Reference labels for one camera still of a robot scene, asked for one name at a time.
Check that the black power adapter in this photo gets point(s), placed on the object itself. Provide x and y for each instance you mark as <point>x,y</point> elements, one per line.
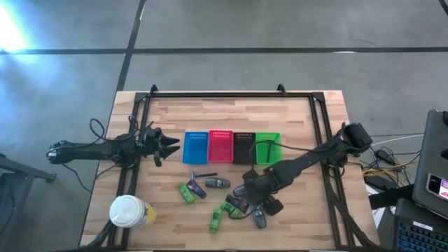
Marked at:
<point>384,156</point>

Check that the dark toiletry sachet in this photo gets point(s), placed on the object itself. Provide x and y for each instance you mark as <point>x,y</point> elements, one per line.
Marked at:
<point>196,189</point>
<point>238,203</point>

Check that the green plastic basket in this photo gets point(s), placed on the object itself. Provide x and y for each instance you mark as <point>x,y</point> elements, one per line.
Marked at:
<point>276,154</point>

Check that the black power brick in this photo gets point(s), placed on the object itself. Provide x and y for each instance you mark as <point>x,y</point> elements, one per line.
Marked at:
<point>376,182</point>

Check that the black metal table frame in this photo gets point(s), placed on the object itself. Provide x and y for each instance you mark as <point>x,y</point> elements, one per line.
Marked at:
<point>227,94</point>

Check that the blue plastic basket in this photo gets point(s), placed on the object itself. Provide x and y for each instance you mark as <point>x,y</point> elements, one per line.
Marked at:
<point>195,150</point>

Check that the black plastic basket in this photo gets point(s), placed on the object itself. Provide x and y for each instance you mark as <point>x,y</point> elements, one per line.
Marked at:
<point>243,154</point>

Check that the laptop with backlit keyboard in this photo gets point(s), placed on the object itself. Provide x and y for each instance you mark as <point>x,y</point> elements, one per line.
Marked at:
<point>420,239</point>

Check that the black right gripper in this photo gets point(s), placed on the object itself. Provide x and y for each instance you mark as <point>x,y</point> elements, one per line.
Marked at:
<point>262,189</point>

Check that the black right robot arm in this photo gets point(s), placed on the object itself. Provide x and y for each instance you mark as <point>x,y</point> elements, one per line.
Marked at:
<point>308,159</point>

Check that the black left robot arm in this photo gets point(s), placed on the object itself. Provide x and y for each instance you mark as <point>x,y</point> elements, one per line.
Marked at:
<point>87,150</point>

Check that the white-lidded yellow wipes canister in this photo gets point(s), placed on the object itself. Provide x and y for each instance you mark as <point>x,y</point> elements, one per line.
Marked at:
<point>126,211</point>

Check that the green travel tube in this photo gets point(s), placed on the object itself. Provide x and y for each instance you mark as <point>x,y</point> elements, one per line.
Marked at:
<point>216,220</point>
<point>186,193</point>
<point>228,208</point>

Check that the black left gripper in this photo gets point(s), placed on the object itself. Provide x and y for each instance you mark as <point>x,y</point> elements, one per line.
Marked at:
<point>150,145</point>

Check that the black metal stand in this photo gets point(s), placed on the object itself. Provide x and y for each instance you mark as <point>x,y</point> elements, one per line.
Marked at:
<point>21,168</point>

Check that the red plastic basket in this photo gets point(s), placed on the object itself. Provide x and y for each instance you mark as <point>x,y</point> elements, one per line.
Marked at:
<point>220,148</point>

